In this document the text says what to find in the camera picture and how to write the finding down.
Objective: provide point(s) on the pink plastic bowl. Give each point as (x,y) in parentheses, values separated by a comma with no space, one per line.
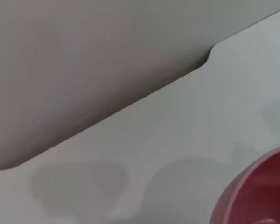
(259,198)

